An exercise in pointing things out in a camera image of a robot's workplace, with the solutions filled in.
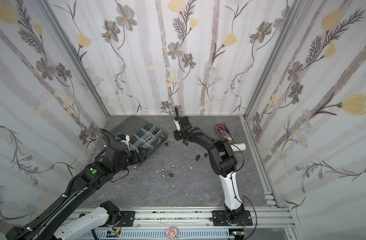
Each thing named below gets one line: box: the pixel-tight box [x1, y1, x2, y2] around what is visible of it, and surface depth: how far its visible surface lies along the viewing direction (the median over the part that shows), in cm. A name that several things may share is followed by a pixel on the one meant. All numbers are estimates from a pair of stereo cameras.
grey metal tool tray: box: [214, 123, 236, 144], surface depth 112 cm
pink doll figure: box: [165, 226, 179, 240], surface depth 69 cm
